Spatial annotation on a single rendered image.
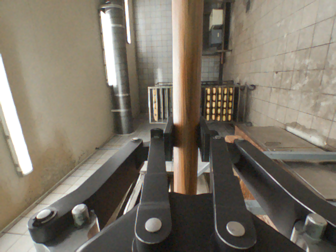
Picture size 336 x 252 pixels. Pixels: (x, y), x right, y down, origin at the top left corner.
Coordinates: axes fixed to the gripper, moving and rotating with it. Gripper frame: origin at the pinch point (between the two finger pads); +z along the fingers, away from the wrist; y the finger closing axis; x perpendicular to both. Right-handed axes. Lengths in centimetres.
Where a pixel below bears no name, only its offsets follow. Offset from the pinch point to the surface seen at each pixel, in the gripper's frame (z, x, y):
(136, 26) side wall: 497, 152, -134
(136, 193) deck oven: 115, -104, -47
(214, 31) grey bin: 430, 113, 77
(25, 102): 112, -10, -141
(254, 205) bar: 38, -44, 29
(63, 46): 178, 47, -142
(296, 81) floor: 167, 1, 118
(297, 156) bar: 85, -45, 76
